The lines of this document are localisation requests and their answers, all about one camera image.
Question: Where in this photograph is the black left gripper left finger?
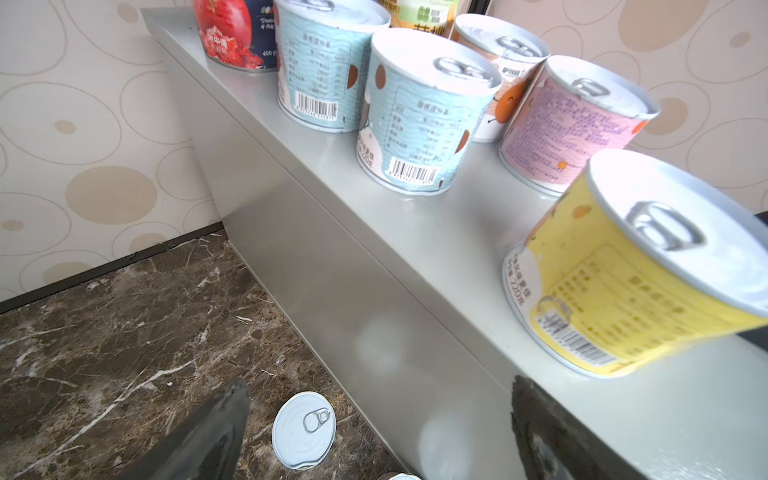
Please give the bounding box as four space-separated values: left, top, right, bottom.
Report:
117 378 250 479

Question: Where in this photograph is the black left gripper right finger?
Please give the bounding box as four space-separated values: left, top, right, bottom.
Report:
511 375 645 479

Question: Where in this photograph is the green label can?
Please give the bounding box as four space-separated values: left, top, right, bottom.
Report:
272 391 336 470

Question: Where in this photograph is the white lid can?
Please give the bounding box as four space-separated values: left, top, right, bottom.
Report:
356 28 502 196
501 149 767 378

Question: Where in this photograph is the pink label can back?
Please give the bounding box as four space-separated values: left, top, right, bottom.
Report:
499 55 661 197

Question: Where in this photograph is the pink label can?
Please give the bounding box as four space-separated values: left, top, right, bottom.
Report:
499 55 661 197
377 472 421 480

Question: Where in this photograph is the peach label can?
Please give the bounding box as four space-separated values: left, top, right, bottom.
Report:
451 13 551 143

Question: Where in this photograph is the dark blue red soup can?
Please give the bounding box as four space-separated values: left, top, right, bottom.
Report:
193 0 278 72

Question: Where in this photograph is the teal label can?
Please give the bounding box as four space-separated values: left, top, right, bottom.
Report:
274 0 391 133

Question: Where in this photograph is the yellow label can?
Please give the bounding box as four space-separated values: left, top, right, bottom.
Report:
377 0 461 38

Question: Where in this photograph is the pink label can front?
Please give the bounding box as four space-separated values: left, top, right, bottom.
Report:
377 472 421 480

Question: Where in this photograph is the grey metal cabinet box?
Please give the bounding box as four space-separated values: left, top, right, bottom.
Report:
143 7 767 479

